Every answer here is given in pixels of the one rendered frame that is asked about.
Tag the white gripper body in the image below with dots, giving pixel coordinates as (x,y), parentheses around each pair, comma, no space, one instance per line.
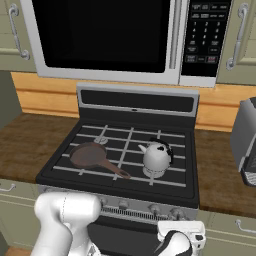
(181,227)

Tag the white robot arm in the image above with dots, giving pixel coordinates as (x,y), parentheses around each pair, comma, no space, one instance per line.
(63,216)

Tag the silver stove knob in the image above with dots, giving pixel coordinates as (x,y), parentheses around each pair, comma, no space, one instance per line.
(123,204)
(155,209)
(104,201)
(175,213)

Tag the black and silver stove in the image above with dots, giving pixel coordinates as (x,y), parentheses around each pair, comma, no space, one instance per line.
(133,110)

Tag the beige drawer front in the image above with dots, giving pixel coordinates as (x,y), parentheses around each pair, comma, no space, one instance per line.
(16,213)
(230,241)

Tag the black oven door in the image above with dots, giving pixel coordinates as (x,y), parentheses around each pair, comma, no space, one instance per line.
(123,238)

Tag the grey toaster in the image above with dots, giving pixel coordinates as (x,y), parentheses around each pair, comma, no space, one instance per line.
(243,140)

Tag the brown frying pan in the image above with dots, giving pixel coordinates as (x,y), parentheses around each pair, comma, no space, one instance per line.
(87,155)

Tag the silver microwave oven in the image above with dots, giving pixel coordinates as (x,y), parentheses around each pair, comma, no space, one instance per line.
(100,33)

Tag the beige wall cupboard door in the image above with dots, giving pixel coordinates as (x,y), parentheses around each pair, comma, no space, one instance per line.
(248,71)
(8,63)

